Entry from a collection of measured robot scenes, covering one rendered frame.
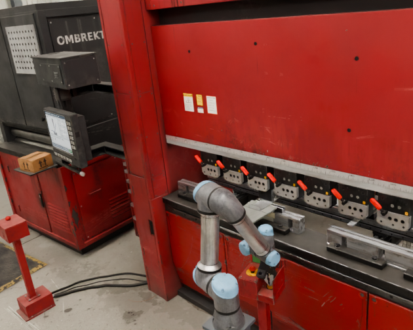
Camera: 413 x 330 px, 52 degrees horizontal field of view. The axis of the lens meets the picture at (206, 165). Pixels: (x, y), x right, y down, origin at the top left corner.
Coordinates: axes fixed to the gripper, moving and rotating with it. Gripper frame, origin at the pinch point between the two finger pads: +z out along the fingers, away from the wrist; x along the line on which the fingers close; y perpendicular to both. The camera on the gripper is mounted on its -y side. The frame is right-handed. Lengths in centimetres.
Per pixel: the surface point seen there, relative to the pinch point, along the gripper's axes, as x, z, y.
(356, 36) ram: -37, -121, 33
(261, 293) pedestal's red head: 2.5, 2.1, -5.7
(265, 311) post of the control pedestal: 3.0, 17.5, -2.6
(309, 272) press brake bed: -16.6, -0.2, 16.4
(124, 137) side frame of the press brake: 126, -57, 48
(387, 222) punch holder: -54, -37, 21
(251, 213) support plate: 20.6, -24.7, 27.2
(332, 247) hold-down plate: -27.4, -15.5, 21.8
